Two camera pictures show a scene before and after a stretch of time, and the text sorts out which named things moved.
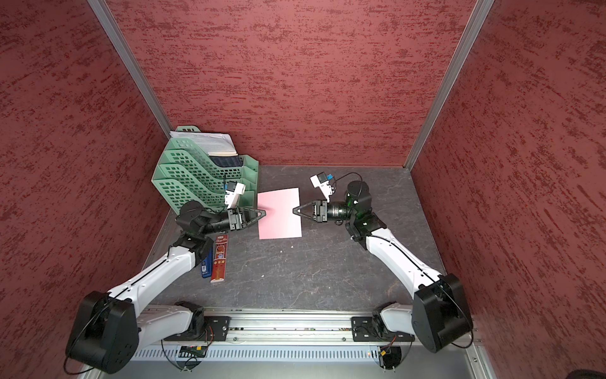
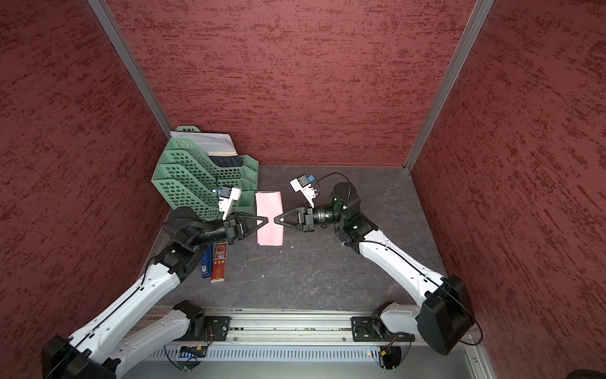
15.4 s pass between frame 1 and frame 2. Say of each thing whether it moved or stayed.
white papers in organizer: stayed
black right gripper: moved
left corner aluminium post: stayed
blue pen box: stayed
